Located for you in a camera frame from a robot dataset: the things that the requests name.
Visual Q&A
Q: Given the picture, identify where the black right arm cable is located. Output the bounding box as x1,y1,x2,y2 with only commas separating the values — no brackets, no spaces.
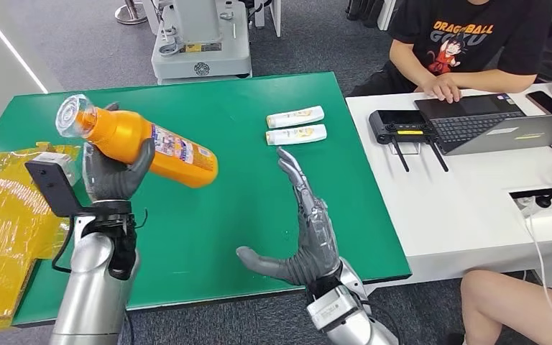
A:
362,300,402,340

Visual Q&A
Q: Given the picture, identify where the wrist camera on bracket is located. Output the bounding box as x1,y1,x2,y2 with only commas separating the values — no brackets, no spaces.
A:
306,285,360,332
24,152,86,218

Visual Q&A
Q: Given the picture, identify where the white tube bottle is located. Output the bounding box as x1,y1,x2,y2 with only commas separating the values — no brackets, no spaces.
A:
265,105,326,129
265,124,328,146

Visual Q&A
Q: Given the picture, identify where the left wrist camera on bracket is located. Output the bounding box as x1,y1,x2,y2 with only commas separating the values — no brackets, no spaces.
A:
24,152,86,218

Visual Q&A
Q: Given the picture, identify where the black smartphone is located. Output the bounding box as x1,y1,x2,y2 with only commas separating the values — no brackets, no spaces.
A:
525,91,552,115

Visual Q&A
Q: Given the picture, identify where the person's bare leg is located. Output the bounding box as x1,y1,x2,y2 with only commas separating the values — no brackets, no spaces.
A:
460,270,552,345

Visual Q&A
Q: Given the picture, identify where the black remote controller with antennas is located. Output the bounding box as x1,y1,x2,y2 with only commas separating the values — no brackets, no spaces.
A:
369,109,450,173

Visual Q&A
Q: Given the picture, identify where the grey open laptop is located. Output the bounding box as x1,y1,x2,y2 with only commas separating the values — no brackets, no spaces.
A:
414,93,552,157

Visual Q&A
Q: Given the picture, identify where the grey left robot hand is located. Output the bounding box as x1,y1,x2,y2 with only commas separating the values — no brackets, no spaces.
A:
81,102,157,203

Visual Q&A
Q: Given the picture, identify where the yellow taped cardboard box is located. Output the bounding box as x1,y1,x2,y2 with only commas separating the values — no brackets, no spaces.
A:
0,142,84,333

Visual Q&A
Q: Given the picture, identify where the person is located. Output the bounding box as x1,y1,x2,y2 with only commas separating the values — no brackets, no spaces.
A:
349,0,552,104

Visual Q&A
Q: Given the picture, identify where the white cable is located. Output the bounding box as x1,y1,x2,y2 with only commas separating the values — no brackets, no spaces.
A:
523,204,552,345

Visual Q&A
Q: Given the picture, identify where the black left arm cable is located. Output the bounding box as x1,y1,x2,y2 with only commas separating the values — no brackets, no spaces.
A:
50,215,75,275

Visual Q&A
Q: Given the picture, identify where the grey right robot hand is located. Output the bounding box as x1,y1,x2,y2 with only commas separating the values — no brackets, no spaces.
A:
236,146,343,287

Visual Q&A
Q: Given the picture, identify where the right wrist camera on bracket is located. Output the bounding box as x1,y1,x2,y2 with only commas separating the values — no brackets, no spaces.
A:
306,285,360,332

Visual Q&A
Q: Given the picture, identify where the orange bottle with printed label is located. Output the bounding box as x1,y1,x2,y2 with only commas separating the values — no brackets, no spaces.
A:
55,93,219,189

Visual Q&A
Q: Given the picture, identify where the metal stanchion base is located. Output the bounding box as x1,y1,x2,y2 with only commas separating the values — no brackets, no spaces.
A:
114,0,148,26

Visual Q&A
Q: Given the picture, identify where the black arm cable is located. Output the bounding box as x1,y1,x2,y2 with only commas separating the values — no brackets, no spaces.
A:
362,300,402,340
50,215,75,275

